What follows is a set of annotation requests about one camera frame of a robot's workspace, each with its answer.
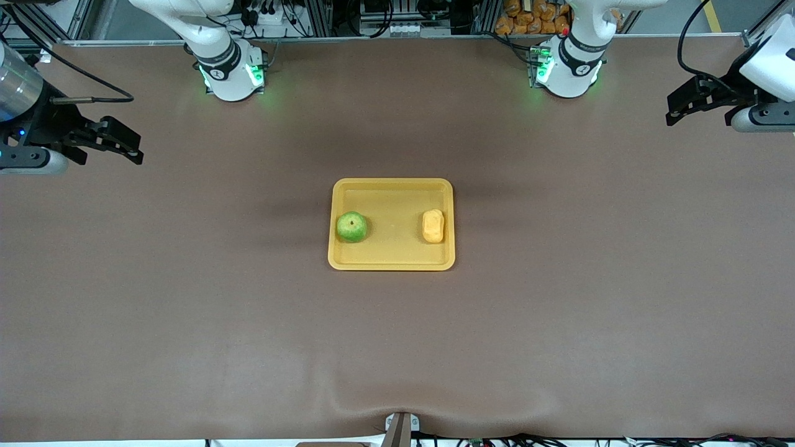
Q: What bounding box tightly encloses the yellow plastic tray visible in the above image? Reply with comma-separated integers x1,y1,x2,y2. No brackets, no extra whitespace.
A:
327,178,456,272

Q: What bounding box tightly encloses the aluminium corner profile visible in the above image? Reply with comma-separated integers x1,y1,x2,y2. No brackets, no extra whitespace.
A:
742,0,784,49

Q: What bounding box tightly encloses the aluminium frame profile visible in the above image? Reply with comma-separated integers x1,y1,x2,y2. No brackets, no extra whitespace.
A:
56,0,97,42

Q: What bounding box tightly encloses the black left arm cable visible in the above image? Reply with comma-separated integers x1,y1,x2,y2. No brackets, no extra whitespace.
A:
676,0,746,100

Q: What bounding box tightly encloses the brown table cloth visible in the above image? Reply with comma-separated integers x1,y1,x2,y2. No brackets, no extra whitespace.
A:
0,34,795,441

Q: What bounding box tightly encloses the white power strip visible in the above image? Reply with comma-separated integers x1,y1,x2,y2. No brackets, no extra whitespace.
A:
239,0,293,29

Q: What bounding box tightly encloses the yellow potato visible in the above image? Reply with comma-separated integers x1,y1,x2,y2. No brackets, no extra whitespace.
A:
422,209,445,244

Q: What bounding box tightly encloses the orange packaged snacks pile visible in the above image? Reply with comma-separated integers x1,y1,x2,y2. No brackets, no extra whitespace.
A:
495,0,572,35

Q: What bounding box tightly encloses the aluminium frame post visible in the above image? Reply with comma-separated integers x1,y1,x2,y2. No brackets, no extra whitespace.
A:
473,0,502,35
307,0,334,37

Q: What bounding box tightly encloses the green apple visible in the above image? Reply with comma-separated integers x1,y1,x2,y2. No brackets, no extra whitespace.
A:
336,212,368,244

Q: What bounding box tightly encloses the silver table edge rail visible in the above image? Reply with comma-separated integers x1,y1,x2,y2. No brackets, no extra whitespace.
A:
56,34,746,46

